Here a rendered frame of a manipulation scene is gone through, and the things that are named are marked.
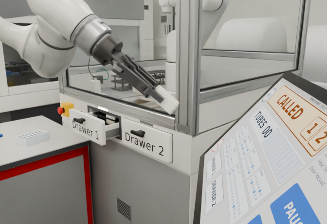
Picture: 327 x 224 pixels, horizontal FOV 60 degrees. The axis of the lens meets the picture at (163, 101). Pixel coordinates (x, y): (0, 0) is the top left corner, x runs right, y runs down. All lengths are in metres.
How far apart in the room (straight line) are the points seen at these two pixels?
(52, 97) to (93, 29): 1.48
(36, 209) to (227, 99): 1.00
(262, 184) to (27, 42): 0.64
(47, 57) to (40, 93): 1.30
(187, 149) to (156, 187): 0.27
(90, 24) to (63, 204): 1.08
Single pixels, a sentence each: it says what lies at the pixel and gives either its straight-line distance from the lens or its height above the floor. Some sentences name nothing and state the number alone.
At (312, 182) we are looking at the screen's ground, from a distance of 0.36.
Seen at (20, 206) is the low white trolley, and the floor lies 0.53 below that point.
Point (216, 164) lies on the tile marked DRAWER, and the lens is 0.63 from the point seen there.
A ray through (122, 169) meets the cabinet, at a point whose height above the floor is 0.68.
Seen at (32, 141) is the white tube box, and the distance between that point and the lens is 1.52.
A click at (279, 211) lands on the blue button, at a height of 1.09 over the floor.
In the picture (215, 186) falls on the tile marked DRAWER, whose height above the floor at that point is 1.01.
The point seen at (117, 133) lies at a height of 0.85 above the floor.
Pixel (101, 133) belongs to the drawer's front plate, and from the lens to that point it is 1.23.
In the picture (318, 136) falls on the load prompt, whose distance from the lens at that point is 0.42.
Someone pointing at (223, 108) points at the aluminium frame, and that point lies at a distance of 1.10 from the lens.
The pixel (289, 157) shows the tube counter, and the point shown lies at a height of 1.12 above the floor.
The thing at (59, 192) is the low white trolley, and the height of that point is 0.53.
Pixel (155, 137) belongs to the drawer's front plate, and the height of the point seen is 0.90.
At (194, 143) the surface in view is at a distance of 1.00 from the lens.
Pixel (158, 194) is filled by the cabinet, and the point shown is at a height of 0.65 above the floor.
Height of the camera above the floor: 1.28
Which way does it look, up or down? 13 degrees down
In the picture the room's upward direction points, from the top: straight up
